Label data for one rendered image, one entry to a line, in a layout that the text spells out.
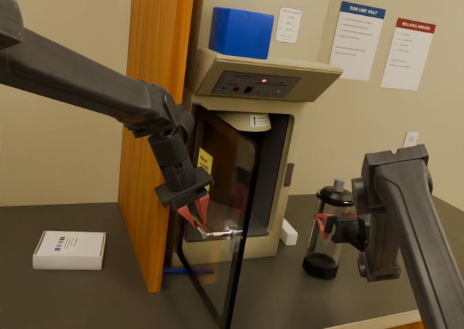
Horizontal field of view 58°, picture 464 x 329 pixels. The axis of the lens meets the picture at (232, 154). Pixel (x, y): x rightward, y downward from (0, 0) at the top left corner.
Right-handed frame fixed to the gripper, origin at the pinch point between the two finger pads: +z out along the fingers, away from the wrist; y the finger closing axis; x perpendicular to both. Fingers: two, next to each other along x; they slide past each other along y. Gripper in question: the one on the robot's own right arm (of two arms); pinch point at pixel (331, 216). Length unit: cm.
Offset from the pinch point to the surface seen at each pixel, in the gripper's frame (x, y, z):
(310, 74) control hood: -37.4, 19.6, -4.9
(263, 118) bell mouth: -23.9, 21.5, 9.5
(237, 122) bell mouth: -22.2, 28.9, 9.2
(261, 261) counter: 16.9, 15.3, 6.7
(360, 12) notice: -60, -32, 48
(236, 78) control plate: -34.1, 36.2, -2.3
